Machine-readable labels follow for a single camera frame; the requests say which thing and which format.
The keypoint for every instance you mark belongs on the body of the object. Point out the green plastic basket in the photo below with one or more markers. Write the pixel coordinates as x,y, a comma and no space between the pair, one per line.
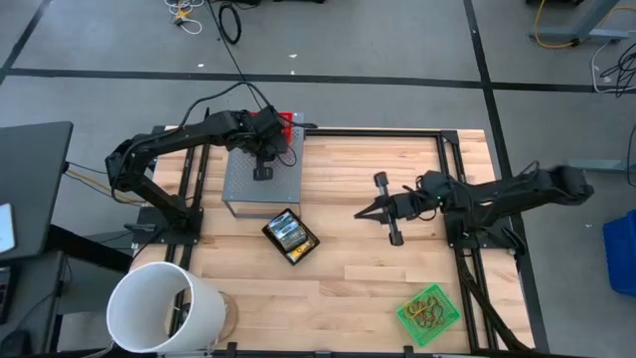
447,325

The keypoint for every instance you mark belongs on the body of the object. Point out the white tablet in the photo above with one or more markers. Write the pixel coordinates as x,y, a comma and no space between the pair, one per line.
6,229

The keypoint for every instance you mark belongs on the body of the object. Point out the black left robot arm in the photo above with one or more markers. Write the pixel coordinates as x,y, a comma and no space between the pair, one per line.
169,139

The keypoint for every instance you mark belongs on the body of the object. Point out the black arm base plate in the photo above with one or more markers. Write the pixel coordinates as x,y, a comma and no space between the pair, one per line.
191,236
457,238

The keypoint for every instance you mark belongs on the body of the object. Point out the blue bin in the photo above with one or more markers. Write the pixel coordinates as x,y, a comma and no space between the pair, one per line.
621,253

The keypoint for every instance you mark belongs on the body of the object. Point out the black plastic basket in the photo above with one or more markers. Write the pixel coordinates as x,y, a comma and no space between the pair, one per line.
264,230

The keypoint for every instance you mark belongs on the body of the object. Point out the yellow rubber band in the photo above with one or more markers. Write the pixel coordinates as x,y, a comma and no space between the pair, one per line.
416,310

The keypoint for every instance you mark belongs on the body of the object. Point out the grey table foot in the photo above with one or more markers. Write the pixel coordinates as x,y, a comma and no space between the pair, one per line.
606,165

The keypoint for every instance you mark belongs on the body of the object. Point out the grey perforated metal shelf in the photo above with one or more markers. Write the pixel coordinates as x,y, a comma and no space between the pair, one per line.
243,184

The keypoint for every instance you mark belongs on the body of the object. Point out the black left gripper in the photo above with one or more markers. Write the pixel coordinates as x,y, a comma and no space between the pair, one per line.
266,134

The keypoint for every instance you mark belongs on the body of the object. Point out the red plastic basket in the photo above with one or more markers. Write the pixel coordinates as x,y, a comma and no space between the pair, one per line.
287,122

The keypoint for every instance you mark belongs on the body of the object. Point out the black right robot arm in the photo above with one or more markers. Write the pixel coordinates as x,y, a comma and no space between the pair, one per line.
522,191

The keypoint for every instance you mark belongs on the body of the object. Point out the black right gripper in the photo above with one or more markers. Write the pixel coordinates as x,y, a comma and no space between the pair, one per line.
412,204

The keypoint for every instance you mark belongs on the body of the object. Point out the white cylinder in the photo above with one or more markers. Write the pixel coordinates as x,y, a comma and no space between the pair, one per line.
149,308

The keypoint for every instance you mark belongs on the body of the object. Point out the grey table leg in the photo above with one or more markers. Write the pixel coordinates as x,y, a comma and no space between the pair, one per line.
596,15

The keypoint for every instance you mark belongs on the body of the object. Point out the black desk leg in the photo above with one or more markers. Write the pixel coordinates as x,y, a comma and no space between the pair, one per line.
89,248

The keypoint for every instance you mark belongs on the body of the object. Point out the dark laptop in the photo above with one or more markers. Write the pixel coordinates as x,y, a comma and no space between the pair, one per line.
4,293

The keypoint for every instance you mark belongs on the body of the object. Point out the red rubber band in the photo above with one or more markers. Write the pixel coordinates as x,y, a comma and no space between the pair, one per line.
432,318

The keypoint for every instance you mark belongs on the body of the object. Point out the plastic crayon pack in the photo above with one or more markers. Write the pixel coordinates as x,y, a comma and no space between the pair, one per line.
293,239

